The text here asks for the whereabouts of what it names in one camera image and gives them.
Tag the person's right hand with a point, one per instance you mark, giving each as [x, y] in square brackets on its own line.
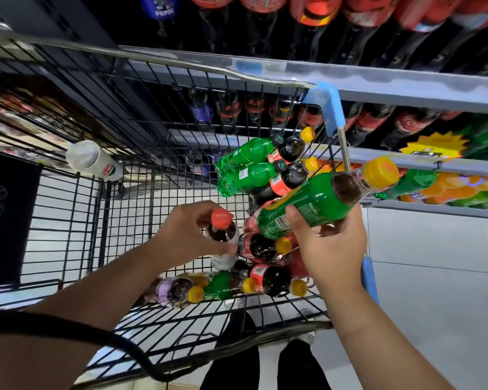
[333, 256]

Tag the person's left hand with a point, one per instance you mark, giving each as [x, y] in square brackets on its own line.
[187, 235]

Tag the white bottle red cap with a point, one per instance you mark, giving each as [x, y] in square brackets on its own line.
[221, 223]

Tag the green soda bottle yellow cap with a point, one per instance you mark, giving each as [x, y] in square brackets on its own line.
[309, 207]

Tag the pile of bottles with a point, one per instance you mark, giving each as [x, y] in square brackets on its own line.
[248, 154]

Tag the row of small dark cola bottles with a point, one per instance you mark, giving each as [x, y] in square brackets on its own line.
[366, 117]

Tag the grey store shelving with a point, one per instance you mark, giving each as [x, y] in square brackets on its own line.
[407, 81]

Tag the dark cola bottle blue label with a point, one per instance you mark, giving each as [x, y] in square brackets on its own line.
[159, 5]

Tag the red cola bottle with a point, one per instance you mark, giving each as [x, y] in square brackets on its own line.
[211, 0]
[263, 4]
[317, 10]

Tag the person's left forearm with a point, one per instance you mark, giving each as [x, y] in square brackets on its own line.
[73, 304]

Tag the person's right forearm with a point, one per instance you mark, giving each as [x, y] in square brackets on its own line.
[382, 345]

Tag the white paper cup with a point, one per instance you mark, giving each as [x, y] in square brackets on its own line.
[93, 161]

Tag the yellow starburst promo sign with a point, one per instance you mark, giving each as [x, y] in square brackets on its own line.
[435, 146]

